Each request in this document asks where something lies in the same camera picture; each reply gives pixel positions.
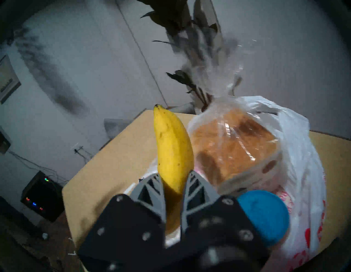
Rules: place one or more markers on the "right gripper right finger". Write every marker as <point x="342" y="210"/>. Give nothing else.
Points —
<point x="219" y="227"/>

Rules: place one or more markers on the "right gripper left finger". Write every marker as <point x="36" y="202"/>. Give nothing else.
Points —
<point x="129" y="230"/>

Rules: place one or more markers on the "peanut butter jar blue lid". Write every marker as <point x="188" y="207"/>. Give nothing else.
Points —
<point x="267" y="214"/>

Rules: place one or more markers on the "bread loaf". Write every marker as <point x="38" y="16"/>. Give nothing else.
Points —
<point x="233" y="148"/>

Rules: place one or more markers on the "yellow banana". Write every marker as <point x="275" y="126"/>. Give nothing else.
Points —
<point x="174" y="153"/>

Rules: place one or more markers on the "white plastic shopping bag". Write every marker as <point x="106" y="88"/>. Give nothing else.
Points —
<point x="299" y="164"/>

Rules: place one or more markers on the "black box with LED lights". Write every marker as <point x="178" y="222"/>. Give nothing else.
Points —
<point x="44" y="197"/>

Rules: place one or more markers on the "tall dark-leaved potted plant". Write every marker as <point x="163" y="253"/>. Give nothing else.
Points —
<point x="181" y="30"/>

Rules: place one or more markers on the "framed wall poster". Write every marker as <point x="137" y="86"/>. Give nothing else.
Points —
<point x="8" y="79"/>

